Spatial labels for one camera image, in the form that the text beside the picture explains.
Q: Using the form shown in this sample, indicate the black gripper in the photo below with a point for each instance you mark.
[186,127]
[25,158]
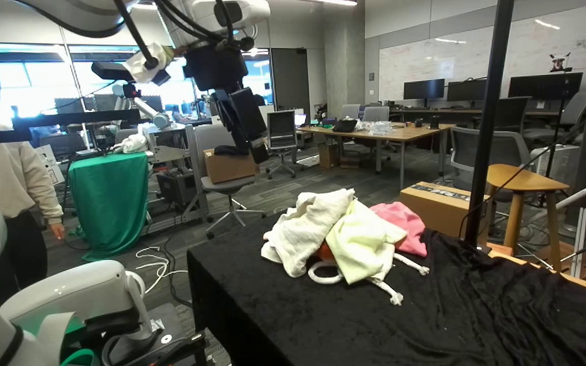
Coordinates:
[242,114]

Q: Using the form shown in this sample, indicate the white towel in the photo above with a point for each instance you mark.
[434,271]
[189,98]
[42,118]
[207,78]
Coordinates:
[304,231]

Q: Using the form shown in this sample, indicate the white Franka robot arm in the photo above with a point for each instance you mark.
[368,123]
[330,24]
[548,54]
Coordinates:
[69,298]

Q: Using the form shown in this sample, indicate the pink shirt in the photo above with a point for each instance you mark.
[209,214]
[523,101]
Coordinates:
[405,227]

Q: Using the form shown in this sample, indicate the grey mesh office chair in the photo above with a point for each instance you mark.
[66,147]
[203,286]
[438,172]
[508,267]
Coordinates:
[281,132]

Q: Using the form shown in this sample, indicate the small plain cardboard box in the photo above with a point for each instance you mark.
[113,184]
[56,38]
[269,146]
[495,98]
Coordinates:
[228,165]

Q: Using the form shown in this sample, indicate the grey swivel chair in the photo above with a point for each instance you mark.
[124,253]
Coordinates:
[228,193]

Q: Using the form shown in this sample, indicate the dark grey door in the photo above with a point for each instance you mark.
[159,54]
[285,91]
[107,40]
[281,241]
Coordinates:
[289,78]

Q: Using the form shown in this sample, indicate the wooden conference table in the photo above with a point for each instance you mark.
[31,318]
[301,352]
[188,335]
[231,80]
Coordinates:
[387,132]

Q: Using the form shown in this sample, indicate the green fabric cart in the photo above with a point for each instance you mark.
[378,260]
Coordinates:
[110,196]

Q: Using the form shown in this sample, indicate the black computer monitor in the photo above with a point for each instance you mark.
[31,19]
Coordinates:
[467,91]
[543,86]
[423,91]

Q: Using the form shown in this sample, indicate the cardboard box black tape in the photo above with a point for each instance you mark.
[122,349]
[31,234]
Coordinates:
[442,203]

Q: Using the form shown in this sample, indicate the black vertical pole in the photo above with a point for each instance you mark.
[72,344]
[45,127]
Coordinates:
[488,103]

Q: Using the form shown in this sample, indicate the person in beige sweater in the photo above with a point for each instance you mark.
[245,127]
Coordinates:
[8,184]

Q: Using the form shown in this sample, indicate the wooden stool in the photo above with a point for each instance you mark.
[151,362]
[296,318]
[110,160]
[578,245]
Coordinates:
[519,179]

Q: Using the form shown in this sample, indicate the tan wrist camera mount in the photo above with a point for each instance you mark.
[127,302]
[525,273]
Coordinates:
[147,62]

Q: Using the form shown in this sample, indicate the black camera mount frame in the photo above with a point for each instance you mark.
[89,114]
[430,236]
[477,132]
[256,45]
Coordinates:
[69,118]

